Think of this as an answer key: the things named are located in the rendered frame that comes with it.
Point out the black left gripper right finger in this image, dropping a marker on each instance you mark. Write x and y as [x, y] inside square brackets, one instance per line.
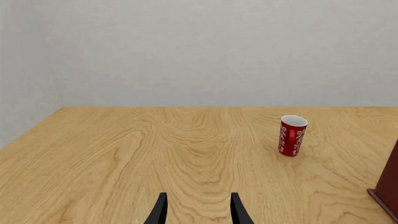
[239, 211]

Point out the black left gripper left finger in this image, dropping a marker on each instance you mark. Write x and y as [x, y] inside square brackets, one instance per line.
[159, 211]

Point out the red-brown desk caddy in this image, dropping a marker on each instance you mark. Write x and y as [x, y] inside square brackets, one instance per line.
[387, 186]

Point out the red mug with white pattern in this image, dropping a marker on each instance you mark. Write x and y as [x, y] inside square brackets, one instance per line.
[291, 137]

